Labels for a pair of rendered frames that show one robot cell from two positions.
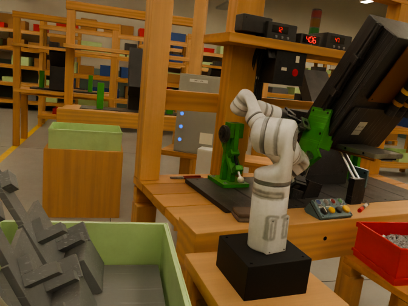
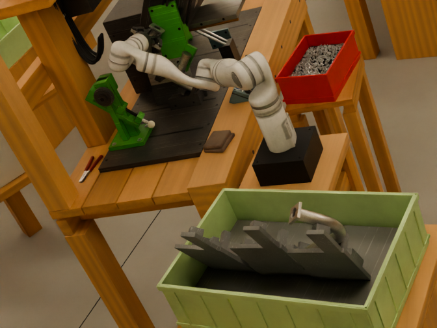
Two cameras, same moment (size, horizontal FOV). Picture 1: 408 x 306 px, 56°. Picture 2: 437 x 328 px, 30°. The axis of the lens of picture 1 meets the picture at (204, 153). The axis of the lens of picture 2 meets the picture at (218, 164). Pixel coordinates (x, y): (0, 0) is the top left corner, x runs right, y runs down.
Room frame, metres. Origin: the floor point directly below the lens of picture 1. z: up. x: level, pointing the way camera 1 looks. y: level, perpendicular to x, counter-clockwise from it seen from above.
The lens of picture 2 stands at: (-0.74, 1.29, 2.31)
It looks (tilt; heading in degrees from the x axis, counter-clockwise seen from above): 31 degrees down; 324
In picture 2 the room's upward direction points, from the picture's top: 24 degrees counter-clockwise
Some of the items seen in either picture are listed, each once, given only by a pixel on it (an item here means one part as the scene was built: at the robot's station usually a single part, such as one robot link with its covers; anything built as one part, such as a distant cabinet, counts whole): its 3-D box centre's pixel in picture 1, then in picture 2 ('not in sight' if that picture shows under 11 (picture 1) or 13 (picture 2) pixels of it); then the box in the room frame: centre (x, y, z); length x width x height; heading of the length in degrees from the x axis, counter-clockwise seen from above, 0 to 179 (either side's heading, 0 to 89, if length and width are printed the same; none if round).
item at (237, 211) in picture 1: (248, 214); (218, 140); (1.21, -0.17, 0.91); 0.10 x 0.08 x 0.03; 104
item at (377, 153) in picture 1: (350, 147); (196, 18); (1.64, -0.63, 1.11); 0.39 x 0.16 x 0.03; 27
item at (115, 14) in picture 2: (316, 146); (149, 37); (1.87, -0.55, 1.07); 0.30 x 0.18 x 0.34; 117
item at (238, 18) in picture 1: (253, 24); not in sight; (1.76, -0.16, 1.60); 0.15 x 0.07 x 0.07; 117
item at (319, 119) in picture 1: (319, 132); (172, 27); (1.61, -0.48, 1.17); 0.13 x 0.12 x 0.20; 117
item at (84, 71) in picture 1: (116, 78); not in sight; (8.27, 2.04, 1.12); 3.01 x 0.54 x 2.24; 105
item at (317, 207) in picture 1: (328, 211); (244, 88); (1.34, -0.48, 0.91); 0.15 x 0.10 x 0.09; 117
